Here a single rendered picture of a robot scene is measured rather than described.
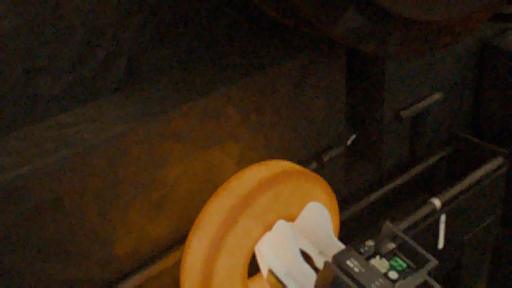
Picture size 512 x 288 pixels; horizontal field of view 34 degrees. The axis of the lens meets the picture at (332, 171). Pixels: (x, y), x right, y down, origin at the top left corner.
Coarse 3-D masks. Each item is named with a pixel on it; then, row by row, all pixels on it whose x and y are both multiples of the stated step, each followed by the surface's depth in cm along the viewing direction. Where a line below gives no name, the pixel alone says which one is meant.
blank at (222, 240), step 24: (264, 168) 67; (288, 168) 68; (216, 192) 66; (240, 192) 65; (264, 192) 65; (288, 192) 67; (312, 192) 70; (216, 216) 64; (240, 216) 64; (264, 216) 66; (288, 216) 69; (336, 216) 74; (192, 240) 65; (216, 240) 63; (240, 240) 65; (192, 264) 65; (216, 264) 64; (240, 264) 66
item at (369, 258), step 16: (384, 224) 63; (368, 240) 63; (384, 240) 62; (336, 256) 60; (352, 256) 60; (368, 256) 62; (384, 256) 62; (400, 256) 63; (320, 272) 60; (336, 272) 58; (352, 272) 59; (368, 272) 59; (384, 272) 61; (400, 272) 61; (416, 272) 63; (432, 272) 62
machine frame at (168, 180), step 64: (0, 0) 57; (64, 0) 60; (128, 0) 65; (192, 0) 69; (0, 64) 59; (64, 64) 62; (128, 64) 67; (192, 64) 72; (256, 64) 72; (320, 64) 76; (384, 64) 84; (448, 64) 92; (0, 128) 60; (64, 128) 62; (128, 128) 62; (192, 128) 67; (256, 128) 73; (320, 128) 79; (384, 128) 87; (448, 128) 97; (0, 192) 56; (64, 192) 60; (128, 192) 64; (192, 192) 70; (0, 256) 58; (64, 256) 62; (128, 256) 67; (256, 256) 79
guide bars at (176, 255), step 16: (432, 96) 90; (400, 112) 87; (416, 112) 88; (416, 128) 90; (416, 144) 91; (320, 160) 80; (432, 160) 91; (400, 176) 88; (416, 176) 89; (432, 176) 93; (384, 192) 85; (352, 208) 83; (352, 224) 84; (160, 256) 68; (176, 256) 69; (144, 272) 67; (160, 272) 68; (256, 272) 75
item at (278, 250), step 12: (276, 228) 64; (288, 228) 63; (264, 240) 67; (276, 240) 65; (288, 240) 64; (264, 252) 66; (276, 252) 65; (288, 252) 64; (264, 264) 66; (276, 264) 66; (288, 264) 65; (300, 264) 64; (264, 276) 66; (288, 276) 65; (300, 276) 64; (312, 276) 63
